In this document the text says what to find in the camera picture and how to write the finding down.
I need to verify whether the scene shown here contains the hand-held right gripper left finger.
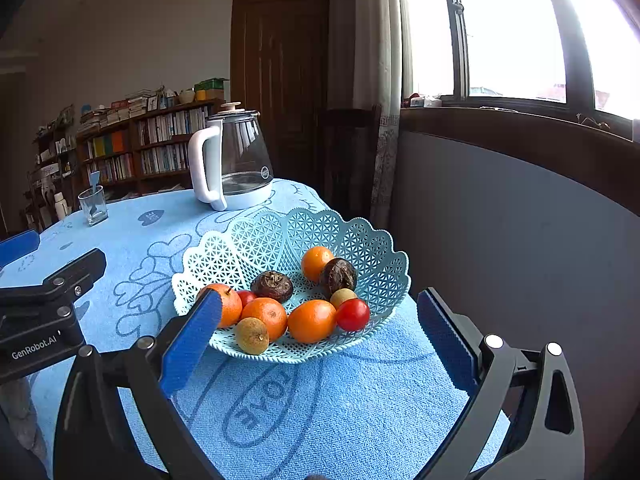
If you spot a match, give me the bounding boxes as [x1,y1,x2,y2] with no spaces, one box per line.
[52,289,223,480]

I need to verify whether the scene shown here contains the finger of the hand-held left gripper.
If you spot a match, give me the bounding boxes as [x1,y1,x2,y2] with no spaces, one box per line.
[0,229,42,268]
[0,248,108,311]

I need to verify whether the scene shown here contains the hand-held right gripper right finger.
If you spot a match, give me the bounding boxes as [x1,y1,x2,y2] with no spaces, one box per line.
[416,287,586,480]

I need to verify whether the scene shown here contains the orange with stem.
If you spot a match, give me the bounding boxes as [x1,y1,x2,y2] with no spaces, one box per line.
[196,283,243,328]

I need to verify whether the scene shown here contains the round orange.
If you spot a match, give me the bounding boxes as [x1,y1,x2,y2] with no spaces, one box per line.
[240,297,289,343]
[287,299,338,344]

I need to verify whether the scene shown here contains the large red tomato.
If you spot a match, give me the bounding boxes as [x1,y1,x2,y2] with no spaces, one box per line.
[335,298,371,332]

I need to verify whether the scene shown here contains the light blue lattice basket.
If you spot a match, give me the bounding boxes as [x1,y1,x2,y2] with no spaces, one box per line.
[171,206,412,365]

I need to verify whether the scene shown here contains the oval orange kumquat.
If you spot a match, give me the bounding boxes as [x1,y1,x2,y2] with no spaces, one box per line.
[301,246,336,284]

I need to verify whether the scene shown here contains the clear drinking glass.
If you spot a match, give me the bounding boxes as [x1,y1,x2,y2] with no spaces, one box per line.
[77,186,109,227]

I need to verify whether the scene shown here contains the dark shelf rack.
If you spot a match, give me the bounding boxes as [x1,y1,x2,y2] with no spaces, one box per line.
[20,120,78,233]

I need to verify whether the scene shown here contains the light blue printed towel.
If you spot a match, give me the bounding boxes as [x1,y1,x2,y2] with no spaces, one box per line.
[0,178,511,480]

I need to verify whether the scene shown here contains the wooden bookshelf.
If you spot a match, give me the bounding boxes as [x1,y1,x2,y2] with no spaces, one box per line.
[75,100,226,201]

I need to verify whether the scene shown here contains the rows of books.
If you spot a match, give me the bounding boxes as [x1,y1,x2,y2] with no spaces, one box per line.
[79,89,211,186]

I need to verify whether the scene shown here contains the dark wooden chair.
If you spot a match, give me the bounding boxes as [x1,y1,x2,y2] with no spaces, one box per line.
[317,105,383,221]

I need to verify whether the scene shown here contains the patterned curtain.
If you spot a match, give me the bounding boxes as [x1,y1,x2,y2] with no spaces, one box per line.
[327,0,416,231]

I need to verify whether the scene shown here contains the dark wooden door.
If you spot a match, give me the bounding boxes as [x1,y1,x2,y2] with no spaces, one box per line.
[231,0,331,183]

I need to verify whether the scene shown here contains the window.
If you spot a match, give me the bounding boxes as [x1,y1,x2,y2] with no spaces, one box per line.
[400,0,640,133]

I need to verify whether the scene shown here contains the glass kettle with white handle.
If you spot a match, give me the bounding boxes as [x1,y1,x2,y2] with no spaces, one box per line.
[187,102,275,211]

